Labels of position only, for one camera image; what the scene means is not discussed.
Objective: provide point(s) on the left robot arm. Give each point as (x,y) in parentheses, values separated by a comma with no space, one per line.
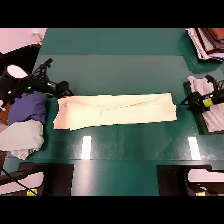
(16,71)

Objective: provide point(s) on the heap of clothes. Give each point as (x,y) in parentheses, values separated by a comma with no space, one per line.
(208,41)

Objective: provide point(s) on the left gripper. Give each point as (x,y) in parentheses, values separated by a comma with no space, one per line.
(62,88)

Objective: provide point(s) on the pale grey garment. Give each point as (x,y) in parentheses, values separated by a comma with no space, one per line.
(21,137)

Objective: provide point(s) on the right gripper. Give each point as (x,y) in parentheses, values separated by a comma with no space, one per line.
(193,101)

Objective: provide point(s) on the cream shirt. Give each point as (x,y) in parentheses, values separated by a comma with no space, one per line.
(116,110)

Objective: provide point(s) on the purple garment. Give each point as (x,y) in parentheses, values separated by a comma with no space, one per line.
(28,108)

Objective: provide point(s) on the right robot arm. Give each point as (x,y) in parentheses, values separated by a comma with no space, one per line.
(213,116)

